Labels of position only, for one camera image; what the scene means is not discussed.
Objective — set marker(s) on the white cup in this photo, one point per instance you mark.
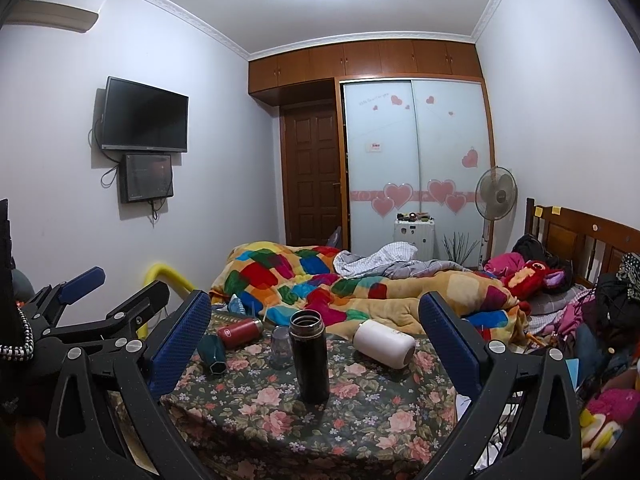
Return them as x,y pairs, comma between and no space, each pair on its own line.
382,342

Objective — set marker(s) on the small wall monitor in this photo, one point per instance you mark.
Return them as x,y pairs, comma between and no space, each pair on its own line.
146,178

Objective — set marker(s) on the floral tablecloth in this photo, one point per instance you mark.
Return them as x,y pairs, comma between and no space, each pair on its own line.
370,410

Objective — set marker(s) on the wall television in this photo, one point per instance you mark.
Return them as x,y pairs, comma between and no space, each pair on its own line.
142,115

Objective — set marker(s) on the yellow foam tube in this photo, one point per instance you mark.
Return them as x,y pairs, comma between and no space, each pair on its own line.
167,272

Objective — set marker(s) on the dark green cup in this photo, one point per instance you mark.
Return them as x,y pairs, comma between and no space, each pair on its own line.
212,355

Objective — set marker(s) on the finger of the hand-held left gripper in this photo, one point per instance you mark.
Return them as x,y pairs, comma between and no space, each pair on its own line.
82,284
145,302

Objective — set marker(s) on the black thermos cup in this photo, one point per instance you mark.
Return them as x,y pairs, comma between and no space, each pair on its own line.
310,360

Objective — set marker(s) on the red plush toy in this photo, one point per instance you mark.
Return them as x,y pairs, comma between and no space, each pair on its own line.
530,275

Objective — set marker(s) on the dried twig decoration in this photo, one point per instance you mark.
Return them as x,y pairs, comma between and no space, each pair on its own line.
460,250

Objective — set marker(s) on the red bottle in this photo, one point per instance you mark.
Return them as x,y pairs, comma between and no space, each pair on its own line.
240,333

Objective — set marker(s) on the frosted wardrobe with hearts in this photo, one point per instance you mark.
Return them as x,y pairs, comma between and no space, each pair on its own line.
415,160

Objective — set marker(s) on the clear glass cup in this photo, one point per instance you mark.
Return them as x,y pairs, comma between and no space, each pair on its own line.
281,350

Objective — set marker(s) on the brown wooden door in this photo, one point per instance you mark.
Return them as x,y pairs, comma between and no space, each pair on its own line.
312,175

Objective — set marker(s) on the wooden headboard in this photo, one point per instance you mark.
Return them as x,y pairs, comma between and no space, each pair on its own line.
570,232

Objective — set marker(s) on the pink cloth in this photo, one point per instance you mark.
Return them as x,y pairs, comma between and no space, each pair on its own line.
505,264

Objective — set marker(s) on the yellow and pink toys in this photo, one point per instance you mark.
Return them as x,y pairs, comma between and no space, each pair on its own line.
607,417

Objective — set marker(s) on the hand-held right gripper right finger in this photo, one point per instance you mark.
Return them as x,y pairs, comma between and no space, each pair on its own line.
450,345

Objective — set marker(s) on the wooden overhead cabinets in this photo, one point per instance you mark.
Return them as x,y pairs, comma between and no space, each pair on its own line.
370,62

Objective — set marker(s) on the colourful patchwork quilt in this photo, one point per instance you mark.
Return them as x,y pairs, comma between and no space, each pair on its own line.
280,270

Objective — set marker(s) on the pile of clothes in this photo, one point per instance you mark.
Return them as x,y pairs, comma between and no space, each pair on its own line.
605,305

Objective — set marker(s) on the white air conditioner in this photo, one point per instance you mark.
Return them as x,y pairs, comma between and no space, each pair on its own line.
55,12

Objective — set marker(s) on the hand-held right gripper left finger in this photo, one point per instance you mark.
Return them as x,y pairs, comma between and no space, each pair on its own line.
180,345

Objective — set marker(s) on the standing fan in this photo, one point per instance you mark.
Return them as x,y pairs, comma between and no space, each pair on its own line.
496,192

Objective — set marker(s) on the grey striped cloth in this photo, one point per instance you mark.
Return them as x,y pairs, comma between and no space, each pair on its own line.
380,260

